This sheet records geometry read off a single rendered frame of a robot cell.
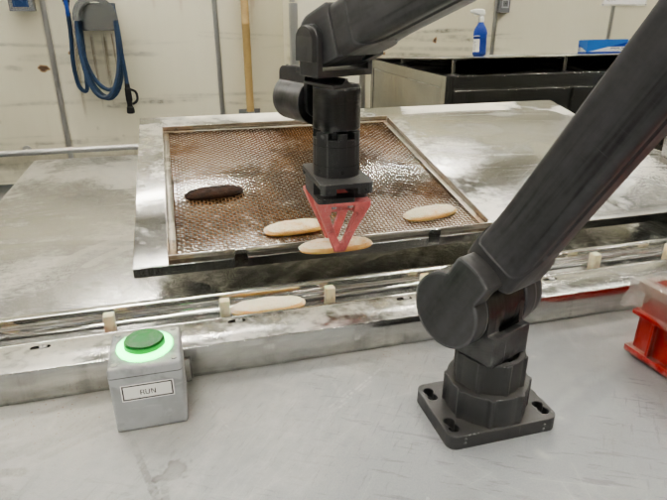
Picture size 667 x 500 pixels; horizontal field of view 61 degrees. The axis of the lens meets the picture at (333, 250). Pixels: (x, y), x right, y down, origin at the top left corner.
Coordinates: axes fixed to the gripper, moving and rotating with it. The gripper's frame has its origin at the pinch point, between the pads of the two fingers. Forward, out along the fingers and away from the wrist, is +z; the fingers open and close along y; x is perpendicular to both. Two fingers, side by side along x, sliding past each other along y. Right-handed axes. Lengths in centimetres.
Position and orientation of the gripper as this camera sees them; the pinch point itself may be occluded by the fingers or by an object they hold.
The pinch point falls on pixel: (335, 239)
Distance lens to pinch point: 73.8
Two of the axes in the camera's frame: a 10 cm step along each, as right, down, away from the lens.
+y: 2.7, 3.9, -8.8
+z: -0.1, 9.1, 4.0
